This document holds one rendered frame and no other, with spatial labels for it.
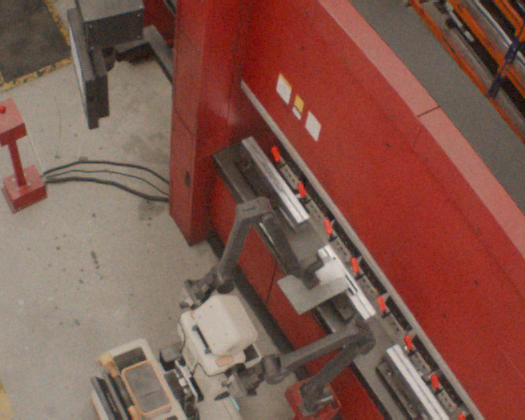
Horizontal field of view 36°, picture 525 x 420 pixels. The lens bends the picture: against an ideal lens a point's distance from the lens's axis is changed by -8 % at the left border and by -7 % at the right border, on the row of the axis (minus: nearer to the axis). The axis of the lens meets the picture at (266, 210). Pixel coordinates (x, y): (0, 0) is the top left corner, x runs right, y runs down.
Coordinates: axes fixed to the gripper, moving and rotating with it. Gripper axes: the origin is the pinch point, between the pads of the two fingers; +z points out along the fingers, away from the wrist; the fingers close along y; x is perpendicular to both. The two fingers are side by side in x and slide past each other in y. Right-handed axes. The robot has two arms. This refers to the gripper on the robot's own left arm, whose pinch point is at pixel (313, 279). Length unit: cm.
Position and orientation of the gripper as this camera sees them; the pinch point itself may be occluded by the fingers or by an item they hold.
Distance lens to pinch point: 376.4
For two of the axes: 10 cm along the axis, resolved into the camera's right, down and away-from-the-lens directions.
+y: -5.3, -7.5, 4.0
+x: -7.8, 6.2, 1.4
